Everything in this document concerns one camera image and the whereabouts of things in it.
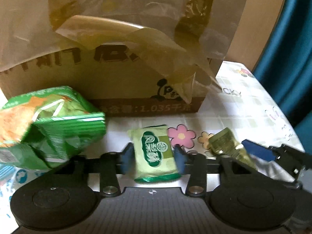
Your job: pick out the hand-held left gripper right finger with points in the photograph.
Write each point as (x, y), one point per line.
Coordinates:
(180, 162)

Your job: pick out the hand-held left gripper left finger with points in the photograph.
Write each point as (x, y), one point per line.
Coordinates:
(126, 158)

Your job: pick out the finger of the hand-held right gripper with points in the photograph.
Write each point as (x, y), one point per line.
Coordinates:
(258, 150)

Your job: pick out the small green pastry packet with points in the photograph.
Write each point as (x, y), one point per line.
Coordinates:
(154, 153)

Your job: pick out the olive gold snack packet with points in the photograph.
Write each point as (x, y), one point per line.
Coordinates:
(226, 142)

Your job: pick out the large green snack packet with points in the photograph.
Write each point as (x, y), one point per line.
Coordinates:
(48, 131)

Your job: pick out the blue curtain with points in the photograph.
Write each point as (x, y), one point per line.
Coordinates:
(292, 65)

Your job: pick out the white blue panda packet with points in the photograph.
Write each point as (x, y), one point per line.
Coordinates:
(19, 179)

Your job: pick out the taped cardboard box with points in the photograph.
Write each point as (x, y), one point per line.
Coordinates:
(109, 41)

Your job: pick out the wooden board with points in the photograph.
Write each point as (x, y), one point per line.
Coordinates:
(263, 17)

